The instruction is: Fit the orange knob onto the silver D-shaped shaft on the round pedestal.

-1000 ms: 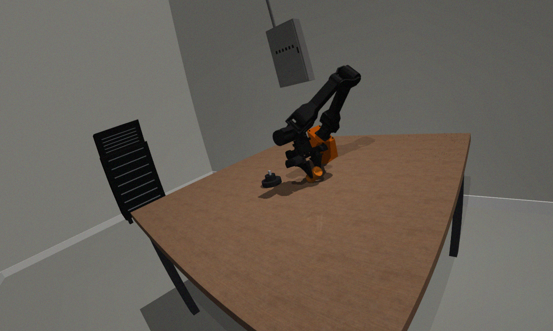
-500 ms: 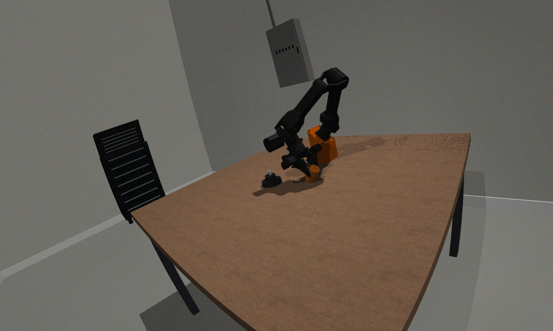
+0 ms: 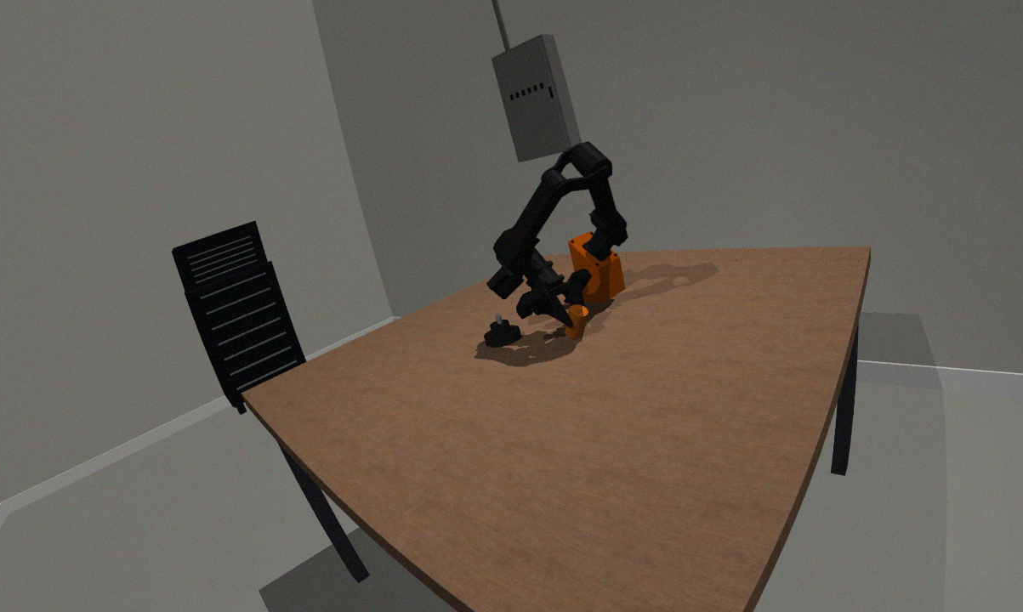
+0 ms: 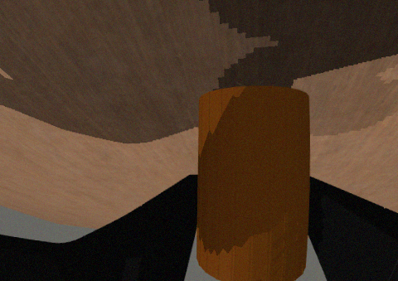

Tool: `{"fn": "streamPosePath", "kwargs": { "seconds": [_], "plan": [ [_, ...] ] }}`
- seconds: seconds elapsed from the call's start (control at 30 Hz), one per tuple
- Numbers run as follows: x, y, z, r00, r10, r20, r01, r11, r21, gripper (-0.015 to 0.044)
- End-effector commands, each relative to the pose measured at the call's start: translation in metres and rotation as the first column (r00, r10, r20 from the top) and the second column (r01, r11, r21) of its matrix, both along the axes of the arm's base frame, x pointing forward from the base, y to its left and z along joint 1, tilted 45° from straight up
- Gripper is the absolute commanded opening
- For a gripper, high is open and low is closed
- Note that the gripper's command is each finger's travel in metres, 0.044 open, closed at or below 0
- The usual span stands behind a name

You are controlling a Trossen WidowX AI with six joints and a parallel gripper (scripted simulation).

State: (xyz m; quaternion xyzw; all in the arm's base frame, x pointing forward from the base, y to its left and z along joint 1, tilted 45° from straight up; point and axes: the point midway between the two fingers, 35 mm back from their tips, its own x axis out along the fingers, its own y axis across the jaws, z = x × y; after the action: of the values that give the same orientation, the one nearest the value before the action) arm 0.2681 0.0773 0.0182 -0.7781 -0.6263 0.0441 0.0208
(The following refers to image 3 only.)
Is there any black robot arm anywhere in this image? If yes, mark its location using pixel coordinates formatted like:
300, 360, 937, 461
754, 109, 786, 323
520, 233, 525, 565
486, 141, 628, 299

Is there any orange cylindrical knob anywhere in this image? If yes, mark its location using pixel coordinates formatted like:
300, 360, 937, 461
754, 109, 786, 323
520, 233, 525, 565
565, 304, 588, 339

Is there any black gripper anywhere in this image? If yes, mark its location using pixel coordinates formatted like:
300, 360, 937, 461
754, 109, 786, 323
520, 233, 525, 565
516, 259, 593, 327

